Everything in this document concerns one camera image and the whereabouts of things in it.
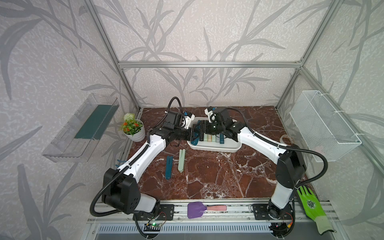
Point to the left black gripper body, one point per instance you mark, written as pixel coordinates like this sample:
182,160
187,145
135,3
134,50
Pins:
181,133

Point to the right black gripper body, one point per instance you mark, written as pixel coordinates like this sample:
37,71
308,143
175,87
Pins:
212,128

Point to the white rectangular storage tray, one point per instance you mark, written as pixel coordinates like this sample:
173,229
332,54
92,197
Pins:
230,146

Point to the dark teal pliers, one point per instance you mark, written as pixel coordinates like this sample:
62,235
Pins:
169,165
196,133

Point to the light green pliers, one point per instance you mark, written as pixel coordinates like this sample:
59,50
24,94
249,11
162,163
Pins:
181,163

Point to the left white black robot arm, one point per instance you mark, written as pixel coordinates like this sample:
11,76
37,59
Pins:
120,191

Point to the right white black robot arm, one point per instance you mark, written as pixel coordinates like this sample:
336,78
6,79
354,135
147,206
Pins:
289,160

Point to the potted artificial flower plant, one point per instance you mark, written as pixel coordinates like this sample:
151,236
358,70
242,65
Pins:
133,128

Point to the clear tape roll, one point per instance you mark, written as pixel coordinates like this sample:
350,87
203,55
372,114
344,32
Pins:
287,140

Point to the purple pink spatula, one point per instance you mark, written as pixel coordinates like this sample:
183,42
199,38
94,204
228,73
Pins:
197,209

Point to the green white work glove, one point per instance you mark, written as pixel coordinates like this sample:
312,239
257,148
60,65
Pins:
314,210

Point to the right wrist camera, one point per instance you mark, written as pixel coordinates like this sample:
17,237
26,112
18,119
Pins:
210,113

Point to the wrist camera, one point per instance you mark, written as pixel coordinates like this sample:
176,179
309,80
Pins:
187,118
210,113

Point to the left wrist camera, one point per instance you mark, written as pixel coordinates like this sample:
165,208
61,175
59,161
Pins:
187,118

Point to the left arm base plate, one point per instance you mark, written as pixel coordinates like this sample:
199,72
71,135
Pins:
161,212

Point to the white wire mesh basket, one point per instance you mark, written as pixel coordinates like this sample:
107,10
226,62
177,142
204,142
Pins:
322,127

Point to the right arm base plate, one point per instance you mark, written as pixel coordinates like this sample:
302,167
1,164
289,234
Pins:
261,211

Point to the clear plastic wall shelf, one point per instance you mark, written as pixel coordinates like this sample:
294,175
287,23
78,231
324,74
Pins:
78,139

